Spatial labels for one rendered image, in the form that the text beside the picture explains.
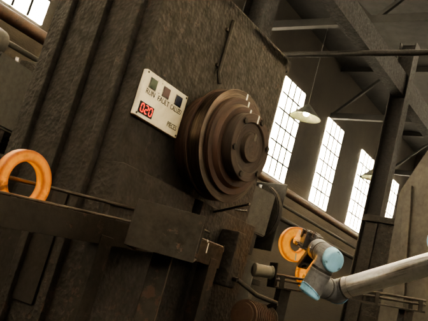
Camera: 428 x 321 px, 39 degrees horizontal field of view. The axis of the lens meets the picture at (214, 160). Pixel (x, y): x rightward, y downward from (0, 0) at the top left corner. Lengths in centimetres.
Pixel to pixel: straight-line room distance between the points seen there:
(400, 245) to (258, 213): 582
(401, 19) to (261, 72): 879
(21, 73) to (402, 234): 414
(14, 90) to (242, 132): 452
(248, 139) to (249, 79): 50
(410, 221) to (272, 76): 238
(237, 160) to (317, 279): 56
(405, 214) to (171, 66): 308
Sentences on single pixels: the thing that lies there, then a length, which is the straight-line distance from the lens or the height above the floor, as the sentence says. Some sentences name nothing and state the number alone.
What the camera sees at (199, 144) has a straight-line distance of 231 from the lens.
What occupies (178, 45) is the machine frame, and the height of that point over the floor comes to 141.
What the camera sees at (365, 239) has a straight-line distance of 663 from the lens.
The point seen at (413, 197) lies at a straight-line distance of 511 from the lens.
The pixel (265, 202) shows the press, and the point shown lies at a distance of 1070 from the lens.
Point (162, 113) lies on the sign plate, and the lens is 234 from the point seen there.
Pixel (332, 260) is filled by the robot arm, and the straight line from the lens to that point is 245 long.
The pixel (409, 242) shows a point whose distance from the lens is 501.
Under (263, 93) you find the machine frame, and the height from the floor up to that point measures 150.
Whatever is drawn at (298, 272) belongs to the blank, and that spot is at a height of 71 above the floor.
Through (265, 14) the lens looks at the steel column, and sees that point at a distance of 748.
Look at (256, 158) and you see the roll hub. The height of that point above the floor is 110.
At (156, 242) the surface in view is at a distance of 175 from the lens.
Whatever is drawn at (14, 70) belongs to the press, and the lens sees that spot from 667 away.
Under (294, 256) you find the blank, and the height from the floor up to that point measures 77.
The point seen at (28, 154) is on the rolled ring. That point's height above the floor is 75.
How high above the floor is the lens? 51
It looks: 12 degrees up
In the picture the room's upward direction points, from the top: 16 degrees clockwise
